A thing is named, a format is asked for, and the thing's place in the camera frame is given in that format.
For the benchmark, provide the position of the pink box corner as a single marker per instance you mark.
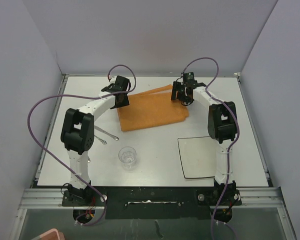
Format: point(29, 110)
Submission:
point(52, 234)

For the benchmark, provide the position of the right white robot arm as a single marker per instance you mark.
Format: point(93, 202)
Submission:
point(222, 127)

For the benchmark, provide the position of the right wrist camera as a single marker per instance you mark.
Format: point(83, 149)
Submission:
point(188, 78)

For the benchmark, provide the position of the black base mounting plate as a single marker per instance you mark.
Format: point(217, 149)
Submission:
point(150, 203)

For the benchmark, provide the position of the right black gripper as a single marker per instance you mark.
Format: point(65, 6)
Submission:
point(177, 87)

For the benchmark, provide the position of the silver fork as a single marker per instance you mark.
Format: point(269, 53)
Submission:
point(101, 140)

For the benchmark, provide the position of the silver knife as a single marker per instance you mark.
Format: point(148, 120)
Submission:
point(105, 132)

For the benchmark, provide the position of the clear plastic cup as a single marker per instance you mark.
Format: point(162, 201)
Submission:
point(128, 157)

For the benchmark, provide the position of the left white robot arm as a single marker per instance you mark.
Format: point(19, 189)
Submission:
point(77, 133)

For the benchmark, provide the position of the orange cloth placemat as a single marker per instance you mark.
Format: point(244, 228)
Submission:
point(150, 109)

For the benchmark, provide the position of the white square plate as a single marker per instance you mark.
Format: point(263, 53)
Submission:
point(197, 157)

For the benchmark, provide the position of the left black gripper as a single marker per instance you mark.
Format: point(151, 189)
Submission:
point(123, 103)

